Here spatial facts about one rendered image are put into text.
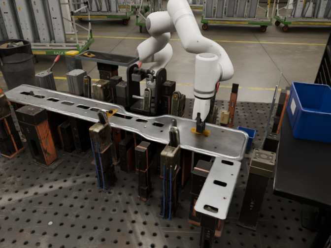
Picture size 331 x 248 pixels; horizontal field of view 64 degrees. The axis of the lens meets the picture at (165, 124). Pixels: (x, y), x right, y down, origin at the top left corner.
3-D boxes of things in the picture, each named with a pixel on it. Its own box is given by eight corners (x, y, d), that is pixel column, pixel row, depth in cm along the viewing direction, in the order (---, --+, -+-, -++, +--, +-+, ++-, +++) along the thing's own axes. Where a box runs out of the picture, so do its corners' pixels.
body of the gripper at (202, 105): (198, 86, 111) (196, 109, 117) (190, 96, 103) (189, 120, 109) (215, 89, 109) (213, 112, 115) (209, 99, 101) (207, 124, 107)
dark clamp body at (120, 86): (115, 143, 161) (109, 85, 141) (127, 133, 172) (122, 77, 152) (131, 147, 158) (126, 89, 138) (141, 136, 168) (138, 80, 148)
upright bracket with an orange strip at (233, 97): (219, 170, 141) (232, 83, 115) (219, 168, 142) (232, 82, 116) (224, 171, 140) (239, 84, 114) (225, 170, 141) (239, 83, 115)
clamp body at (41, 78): (44, 125, 178) (30, 75, 159) (56, 118, 187) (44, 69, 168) (55, 128, 175) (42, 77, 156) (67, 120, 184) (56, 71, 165)
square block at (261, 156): (236, 225, 111) (250, 159, 92) (239, 211, 117) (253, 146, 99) (255, 232, 109) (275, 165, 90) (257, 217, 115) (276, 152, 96)
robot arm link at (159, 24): (160, 63, 175) (137, 67, 171) (156, 46, 176) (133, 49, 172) (183, 27, 127) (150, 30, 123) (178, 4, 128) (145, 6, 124)
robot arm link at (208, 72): (210, 82, 110) (190, 84, 107) (214, 50, 103) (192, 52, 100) (220, 90, 103) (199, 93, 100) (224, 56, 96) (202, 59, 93)
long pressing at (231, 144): (-9, 99, 147) (-10, 96, 147) (24, 84, 165) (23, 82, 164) (241, 164, 101) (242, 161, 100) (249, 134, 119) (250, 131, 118)
